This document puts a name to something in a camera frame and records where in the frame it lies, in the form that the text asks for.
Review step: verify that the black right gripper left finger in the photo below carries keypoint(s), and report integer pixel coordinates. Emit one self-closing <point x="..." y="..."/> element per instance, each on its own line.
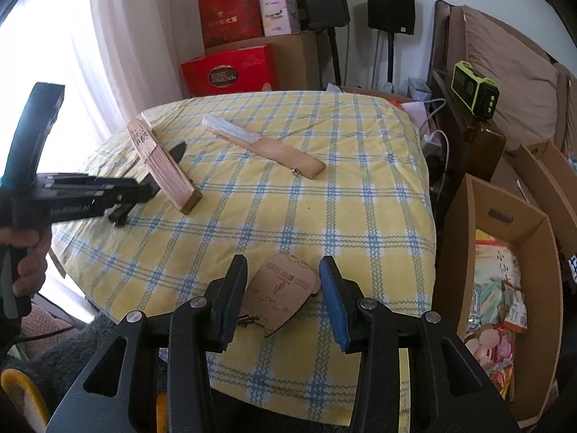
<point x="227" y="303"/>

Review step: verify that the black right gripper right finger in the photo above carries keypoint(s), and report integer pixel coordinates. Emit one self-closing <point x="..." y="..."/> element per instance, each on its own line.
<point x="341" y="298"/>

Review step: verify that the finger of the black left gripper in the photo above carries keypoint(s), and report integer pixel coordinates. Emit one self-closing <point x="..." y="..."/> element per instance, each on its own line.
<point x="177" y="152"/>
<point x="120" y="215"/>

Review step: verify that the carved wooden folding fan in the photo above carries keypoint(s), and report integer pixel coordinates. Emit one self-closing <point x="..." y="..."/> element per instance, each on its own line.
<point x="172" y="180"/>

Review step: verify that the wooden engraved tag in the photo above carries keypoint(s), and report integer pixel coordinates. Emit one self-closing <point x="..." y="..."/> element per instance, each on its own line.
<point x="277" y="292"/>

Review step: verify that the pale wooden folding fan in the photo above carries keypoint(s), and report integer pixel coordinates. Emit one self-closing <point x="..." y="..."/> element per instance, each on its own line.
<point x="304" y="165"/>

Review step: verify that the pink mouse-ear handheld fan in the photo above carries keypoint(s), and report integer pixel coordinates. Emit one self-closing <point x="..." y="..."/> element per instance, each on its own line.
<point x="491" y="345"/>

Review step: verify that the person's left hand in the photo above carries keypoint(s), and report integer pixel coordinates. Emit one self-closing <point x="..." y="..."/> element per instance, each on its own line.
<point x="32" y="268"/>

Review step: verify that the red gift box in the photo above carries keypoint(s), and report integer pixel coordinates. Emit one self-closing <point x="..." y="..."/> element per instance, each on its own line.
<point x="232" y="71"/>

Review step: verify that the yellow plaid bed cover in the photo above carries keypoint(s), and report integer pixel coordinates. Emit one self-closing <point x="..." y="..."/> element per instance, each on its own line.
<point x="369" y="209"/>

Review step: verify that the white sheer curtain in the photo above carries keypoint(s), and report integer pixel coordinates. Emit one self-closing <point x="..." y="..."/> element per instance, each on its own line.
<point x="115" y="58"/>

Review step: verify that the large cardboard carton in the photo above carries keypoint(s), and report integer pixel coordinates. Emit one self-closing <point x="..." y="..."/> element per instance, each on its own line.
<point x="296" y="57"/>

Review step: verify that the near cardboard storage box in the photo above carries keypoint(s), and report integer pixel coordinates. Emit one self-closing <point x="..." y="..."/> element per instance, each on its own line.
<point x="498" y="264"/>

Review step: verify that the red gift bag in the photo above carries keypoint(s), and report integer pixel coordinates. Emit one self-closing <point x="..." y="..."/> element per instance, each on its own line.
<point x="226" y="21"/>

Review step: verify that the pink tissue pack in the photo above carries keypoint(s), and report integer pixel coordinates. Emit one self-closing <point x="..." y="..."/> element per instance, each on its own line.
<point x="279" y="17"/>

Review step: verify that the dark wooden side table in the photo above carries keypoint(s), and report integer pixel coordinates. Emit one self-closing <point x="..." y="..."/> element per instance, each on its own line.
<point x="475" y="145"/>

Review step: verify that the left black loudspeaker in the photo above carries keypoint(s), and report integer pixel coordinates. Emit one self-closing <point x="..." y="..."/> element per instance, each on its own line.
<point x="322" y="0"/>

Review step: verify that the black loudspeaker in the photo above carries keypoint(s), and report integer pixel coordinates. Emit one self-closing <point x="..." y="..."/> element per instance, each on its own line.
<point x="392" y="16"/>
<point x="322" y="0"/>

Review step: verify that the far cardboard tray box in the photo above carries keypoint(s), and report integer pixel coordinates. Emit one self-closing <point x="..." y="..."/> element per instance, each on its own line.
<point x="541" y="175"/>

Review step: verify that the green black portable speaker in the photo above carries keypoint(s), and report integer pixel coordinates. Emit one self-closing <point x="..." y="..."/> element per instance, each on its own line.
<point x="478" y="93"/>

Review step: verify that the right black loudspeaker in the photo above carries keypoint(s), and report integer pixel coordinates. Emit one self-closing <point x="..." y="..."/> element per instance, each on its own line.
<point x="392" y="16"/>

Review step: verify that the brown fabric sofa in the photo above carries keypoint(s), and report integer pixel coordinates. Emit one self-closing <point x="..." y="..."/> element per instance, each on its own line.
<point x="537" y="94"/>

